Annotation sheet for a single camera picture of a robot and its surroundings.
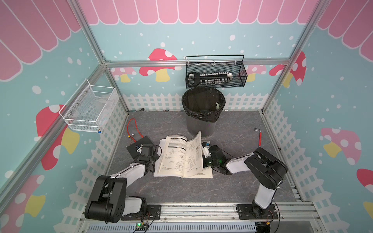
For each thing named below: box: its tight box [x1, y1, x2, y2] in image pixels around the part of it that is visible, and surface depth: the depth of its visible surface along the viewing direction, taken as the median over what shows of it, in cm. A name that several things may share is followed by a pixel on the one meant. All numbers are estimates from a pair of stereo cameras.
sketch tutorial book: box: [153, 130, 214, 179], surface depth 90 cm
